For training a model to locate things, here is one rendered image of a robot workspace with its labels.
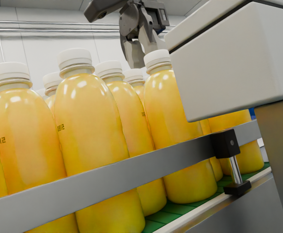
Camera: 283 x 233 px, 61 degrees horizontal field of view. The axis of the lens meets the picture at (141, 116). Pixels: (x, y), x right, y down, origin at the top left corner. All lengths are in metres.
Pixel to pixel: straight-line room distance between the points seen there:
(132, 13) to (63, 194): 0.39
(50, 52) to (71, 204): 4.00
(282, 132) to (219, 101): 0.09
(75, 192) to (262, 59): 0.19
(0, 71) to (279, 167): 0.32
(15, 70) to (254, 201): 0.33
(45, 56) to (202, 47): 3.95
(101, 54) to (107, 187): 4.20
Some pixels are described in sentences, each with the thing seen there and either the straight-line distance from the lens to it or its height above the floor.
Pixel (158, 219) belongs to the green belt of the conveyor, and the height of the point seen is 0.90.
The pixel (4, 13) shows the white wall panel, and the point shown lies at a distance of 4.40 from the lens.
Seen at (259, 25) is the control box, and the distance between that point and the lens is 0.21.
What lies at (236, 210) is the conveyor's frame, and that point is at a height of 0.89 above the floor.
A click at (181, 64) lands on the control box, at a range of 0.26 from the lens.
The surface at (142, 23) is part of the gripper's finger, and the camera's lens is 0.50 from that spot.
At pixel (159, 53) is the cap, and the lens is 0.35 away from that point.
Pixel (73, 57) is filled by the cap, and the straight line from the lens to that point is 0.28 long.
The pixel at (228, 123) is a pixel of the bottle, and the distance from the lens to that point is 0.41.
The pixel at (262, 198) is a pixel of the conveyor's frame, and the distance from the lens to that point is 0.37.
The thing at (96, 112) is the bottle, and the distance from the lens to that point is 0.25.
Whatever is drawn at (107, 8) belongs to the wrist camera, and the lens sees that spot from 0.50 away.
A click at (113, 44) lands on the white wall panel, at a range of 4.58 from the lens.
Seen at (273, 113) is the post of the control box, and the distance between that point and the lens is 0.29.
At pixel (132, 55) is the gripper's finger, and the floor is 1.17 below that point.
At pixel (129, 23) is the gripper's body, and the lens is 0.53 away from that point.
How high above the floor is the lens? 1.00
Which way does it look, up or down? 5 degrees up
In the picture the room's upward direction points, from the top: 14 degrees counter-clockwise
